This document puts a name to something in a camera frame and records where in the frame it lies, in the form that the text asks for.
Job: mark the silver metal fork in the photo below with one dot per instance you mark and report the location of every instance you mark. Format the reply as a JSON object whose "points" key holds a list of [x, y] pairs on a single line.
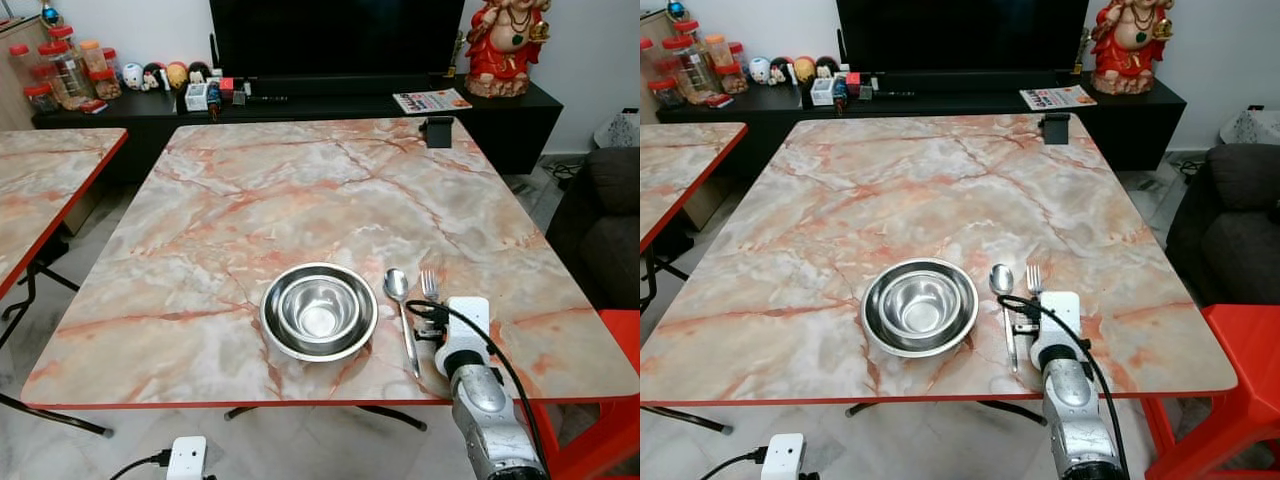
{"points": [[430, 285], [1034, 278]]}

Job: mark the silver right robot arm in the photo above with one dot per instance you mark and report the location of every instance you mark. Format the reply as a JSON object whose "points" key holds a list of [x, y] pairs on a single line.
{"points": [[492, 420], [1075, 420]]}

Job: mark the silver metal spoon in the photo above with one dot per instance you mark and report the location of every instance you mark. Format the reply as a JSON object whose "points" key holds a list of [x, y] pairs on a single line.
{"points": [[1002, 279], [397, 284]]}

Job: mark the round steel bowl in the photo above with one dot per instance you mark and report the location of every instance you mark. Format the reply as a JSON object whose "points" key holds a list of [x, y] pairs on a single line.
{"points": [[920, 305], [320, 310]]}

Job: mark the round steel plate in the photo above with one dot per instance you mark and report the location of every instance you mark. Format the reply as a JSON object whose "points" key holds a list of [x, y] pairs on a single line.
{"points": [[272, 325], [872, 320]]}

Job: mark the dark grey sofa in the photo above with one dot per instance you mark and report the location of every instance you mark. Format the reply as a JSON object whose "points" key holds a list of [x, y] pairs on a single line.
{"points": [[1230, 225], [600, 230]]}

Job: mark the small black box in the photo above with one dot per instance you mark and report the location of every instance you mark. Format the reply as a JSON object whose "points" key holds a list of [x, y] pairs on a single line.
{"points": [[1055, 128], [438, 132]]}

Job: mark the red plastic chair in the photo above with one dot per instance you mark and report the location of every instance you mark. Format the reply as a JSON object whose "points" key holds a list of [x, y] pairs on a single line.
{"points": [[600, 440], [1240, 380]]}

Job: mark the colourful printed magazine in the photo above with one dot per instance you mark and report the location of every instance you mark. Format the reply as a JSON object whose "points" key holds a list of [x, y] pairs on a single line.
{"points": [[1058, 97], [432, 100]]}

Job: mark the white patterned bag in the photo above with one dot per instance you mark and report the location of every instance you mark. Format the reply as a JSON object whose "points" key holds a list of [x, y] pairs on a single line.
{"points": [[620, 130], [1252, 126]]}

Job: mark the red seated deity statue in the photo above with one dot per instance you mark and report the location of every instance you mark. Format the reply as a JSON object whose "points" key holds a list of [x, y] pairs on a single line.
{"points": [[508, 50], [1132, 48]]}

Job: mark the black flat screen television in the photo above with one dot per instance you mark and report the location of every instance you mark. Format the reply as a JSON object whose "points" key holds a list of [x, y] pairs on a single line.
{"points": [[960, 32], [335, 35]]}

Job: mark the small red box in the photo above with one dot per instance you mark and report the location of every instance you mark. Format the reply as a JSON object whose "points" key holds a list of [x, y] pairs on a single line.
{"points": [[853, 80], [226, 86]]}

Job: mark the small white box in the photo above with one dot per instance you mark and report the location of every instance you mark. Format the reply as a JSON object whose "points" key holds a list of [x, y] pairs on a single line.
{"points": [[823, 93], [197, 98]]}

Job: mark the dark brown round figurine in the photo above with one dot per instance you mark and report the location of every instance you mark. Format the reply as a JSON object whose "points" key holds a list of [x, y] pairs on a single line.
{"points": [[199, 72], [826, 67]]}

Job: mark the small jar red lid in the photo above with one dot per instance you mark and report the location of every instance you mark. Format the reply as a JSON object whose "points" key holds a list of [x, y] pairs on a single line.
{"points": [[40, 98], [106, 82], [663, 92], [732, 76]]}

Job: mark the yellow round figurine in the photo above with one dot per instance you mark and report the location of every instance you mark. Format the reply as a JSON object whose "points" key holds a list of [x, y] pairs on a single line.
{"points": [[177, 75], [804, 69]]}

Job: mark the black haired round figurine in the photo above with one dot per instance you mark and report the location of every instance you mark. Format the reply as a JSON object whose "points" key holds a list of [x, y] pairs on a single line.
{"points": [[781, 70], [154, 76]]}

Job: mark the large clear jar red lid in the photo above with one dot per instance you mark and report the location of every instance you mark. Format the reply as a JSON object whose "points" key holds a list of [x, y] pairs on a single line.
{"points": [[66, 72], [690, 65]]}

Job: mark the white round figurine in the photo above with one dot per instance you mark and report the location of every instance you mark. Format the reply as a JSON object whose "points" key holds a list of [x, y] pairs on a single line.
{"points": [[133, 76], [759, 70]]}

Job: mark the tall jar red lid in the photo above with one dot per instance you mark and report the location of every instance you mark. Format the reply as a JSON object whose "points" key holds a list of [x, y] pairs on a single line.
{"points": [[61, 36], [686, 28]]}

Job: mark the clear jar orange lid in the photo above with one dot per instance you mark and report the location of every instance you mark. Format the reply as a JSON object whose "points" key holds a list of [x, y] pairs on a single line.
{"points": [[92, 55], [717, 50]]}

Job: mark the blue round ornament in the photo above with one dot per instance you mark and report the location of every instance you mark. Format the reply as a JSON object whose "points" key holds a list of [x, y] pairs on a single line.
{"points": [[677, 10], [50, 14]]}

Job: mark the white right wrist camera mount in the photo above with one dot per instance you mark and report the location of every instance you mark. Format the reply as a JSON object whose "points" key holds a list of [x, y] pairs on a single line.
{"points": [[468, 330], [1060, 320]]}

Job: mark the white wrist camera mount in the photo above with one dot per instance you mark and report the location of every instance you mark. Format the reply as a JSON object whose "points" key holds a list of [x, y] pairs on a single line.
{"points": [[468, 330], [1060, 320], [784, 455], [188, 457]]}

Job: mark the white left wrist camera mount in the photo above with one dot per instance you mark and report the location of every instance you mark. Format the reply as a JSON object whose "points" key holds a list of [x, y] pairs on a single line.
{"points": [[188, 457], [784, 455]]}

